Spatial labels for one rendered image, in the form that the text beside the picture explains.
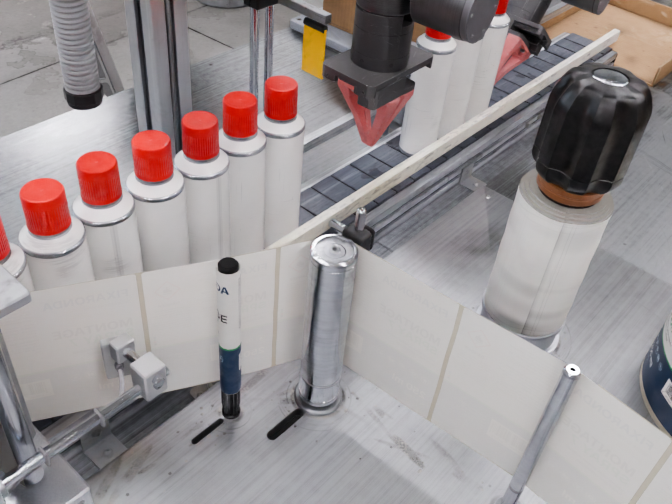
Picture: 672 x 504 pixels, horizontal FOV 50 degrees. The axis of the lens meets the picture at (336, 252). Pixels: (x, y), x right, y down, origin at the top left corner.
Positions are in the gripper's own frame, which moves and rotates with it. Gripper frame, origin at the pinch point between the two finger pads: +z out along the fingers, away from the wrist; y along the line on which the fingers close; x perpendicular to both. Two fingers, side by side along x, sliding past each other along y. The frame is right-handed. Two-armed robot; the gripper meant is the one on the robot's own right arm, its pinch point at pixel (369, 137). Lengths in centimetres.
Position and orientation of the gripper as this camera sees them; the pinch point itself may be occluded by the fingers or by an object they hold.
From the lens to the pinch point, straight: 77.7
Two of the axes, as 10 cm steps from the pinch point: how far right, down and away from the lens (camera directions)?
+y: 6.6, -4.6, 5.9
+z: -0.8, 7.4, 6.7
